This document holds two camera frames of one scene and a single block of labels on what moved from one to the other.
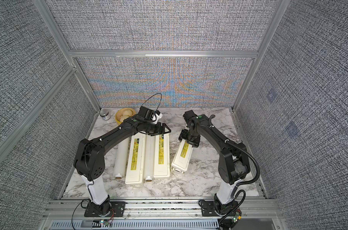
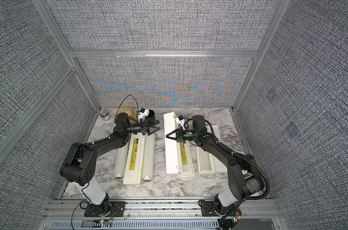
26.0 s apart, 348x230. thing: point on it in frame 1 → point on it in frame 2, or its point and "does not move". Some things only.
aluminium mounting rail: [61, 209] does not move
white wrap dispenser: [135, 160] does not move
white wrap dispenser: [161, 167] → [172, 150]
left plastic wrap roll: [121, 157] does not move
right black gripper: [182, 135] does not move
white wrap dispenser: [181, 159] → [207, 163]
